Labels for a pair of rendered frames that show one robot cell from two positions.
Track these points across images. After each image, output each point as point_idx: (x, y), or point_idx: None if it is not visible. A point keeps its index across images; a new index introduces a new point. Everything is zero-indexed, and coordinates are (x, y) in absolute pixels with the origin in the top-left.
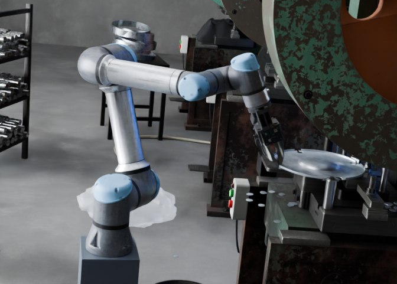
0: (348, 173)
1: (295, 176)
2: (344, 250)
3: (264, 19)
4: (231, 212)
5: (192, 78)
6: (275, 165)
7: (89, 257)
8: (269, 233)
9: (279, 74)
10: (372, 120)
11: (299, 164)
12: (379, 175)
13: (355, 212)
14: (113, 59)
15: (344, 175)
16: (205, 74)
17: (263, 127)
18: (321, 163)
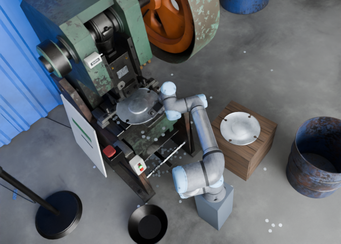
0: (138, 93)
1: (122, 135)
2: None
3: (201, 36)
4: (143, 169)
5: (204, 95)
6: (157, 113)
7: (229, 187)
8: (150, 143)
9: (198, 49)
10: None
11: (146, 109)
12: (97, 108)
13: (155, 89)
14: (212, 146)
15: (142, 92)
16: (192, 97)
17: None
18: (139, 103)
